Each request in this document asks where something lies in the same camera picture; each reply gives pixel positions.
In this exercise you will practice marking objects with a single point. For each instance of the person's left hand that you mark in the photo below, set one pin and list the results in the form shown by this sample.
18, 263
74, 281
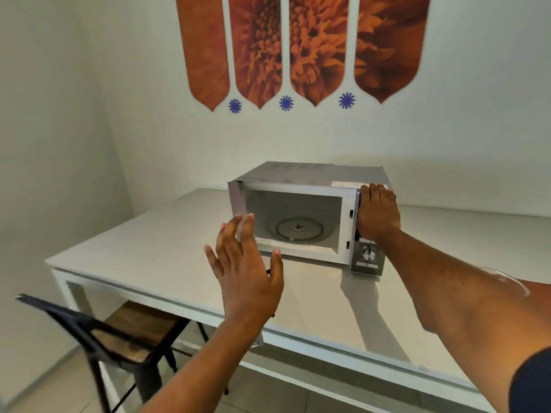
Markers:
247, 283

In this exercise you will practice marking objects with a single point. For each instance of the person's right hand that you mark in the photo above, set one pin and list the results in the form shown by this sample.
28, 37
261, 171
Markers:
379, 217

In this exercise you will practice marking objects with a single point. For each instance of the person's right fingers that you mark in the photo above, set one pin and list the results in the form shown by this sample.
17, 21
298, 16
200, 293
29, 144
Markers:
379, 192

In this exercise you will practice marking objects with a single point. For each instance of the person's left little finger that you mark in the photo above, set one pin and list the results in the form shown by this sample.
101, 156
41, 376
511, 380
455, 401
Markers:
213, 260

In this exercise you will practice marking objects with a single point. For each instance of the person's left middle finger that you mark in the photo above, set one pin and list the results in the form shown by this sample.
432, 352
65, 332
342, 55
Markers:
232, 236

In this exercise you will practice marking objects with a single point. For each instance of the person's left thumb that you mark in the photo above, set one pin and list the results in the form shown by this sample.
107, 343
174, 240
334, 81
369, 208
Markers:
276, 268

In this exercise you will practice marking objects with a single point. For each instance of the silver microwave oven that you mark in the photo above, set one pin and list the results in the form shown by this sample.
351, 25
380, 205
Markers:
310, 174

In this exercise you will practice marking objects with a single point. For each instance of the person's right forearm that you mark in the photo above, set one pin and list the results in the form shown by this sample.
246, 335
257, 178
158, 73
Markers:
452, 305

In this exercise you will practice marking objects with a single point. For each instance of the person's left forearm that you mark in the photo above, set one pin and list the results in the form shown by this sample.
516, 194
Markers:
202, 374

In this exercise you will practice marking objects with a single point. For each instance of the glass turntable plate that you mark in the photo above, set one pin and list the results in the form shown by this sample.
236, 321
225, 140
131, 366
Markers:
315, 232

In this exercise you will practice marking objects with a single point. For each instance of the white table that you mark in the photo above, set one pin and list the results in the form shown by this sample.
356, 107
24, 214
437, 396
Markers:
150, 236

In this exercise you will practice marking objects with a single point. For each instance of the black chair with wooden seat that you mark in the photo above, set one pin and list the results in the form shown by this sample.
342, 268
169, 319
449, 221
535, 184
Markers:
129, 326

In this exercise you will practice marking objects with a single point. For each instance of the dark sleeve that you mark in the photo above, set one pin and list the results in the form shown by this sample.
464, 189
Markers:
533, 382

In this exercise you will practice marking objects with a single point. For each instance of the blue flower wall decal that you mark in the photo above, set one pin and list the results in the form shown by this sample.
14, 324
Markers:
286, 103
234, 106

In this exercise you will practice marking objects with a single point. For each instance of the orange petal wall panel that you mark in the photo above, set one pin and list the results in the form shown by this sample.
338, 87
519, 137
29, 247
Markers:
387, 47

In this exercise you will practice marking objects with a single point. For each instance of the orange flower wall panel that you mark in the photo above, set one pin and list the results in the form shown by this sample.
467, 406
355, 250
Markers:
256, 47
318, 47

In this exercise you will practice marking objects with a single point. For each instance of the plain orange wall panel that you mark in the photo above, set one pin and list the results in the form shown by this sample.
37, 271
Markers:
202, 47

